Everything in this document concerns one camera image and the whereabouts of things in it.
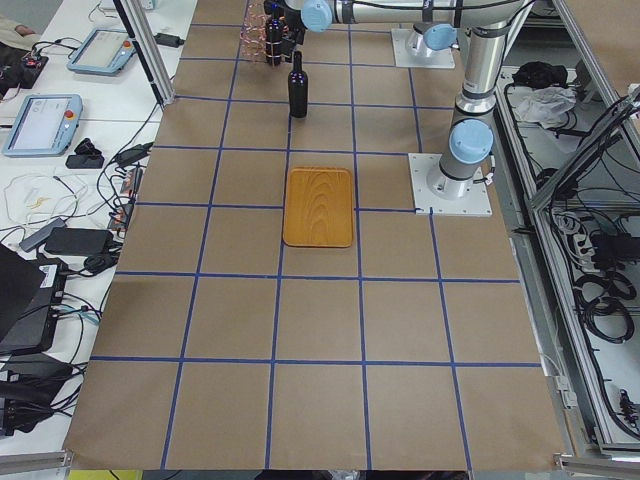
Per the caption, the wooden tray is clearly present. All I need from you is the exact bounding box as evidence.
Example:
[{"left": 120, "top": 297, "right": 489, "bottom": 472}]
[{"left": 283, "top": 166, "right": 354, "bottom": 248}]

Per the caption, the aluminium frame post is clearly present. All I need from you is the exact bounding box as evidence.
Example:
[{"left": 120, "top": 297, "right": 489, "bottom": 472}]
[{"left": 113, "top": 0, "right": 175, "bottom": 108}]

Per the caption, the dark wine bottle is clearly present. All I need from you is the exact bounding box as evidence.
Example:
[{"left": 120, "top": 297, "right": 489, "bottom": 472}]
[
  {"left": 265, "top": 16, "right": 283, "bottom": 66},
  {"left": 288, "top": 51, "right": 309, "bottom": 119}
]

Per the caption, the black laptop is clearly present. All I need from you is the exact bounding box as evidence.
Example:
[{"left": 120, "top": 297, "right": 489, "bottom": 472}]
[{"left": 1, "top": 246, "right": 67, "bottom": 356}]

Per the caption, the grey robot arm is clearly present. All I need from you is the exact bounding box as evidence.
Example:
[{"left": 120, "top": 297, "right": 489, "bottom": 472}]
[
  {"left": 263, "top": 1, "right": 527, "bottom": 62},
  {"left": 428, "top": 1, "right": 531, "bottom": 200}
]

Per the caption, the far teach pendant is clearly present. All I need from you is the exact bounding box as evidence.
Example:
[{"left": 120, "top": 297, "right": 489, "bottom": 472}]
[{"left": 67, "top": 28, "right": 135, "bottom": 76}]

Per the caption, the teach pendant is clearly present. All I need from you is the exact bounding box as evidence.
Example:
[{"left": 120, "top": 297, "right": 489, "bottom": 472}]
[
  {"left": 67, "top": 28, "right": 135, "bottom": 76},
  {"left": 2, "top": 94, "right": 83, "bottom": 158}
]

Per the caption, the copper wire bottle basket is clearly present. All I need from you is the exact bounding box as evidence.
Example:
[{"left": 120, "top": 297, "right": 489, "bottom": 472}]
[{"left": 240, "top": 1, "right": 285, "bottom": 65}]

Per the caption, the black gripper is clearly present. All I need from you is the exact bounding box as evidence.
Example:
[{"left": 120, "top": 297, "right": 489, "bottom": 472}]
[{"left": 280, "top": 26, "right": 306, "bottom": 63}]

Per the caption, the black power adapter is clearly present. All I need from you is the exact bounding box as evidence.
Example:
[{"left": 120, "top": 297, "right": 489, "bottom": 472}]
[{"left": 154, "top": 33, "right": 184, "bottom": 48}]

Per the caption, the near teach pendant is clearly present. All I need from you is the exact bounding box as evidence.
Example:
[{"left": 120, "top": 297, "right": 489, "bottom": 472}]
[{"left": 2, "top": 94, "right": 83, "bottom": 158}]

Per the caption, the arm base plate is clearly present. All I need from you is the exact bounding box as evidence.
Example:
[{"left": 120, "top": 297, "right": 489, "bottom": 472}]
[
  {"left": 408, "top": 153, "right": 492, "bottom": 217},
  {"left": 391, "top": 28, "right": 455, "bottom": 69}
]

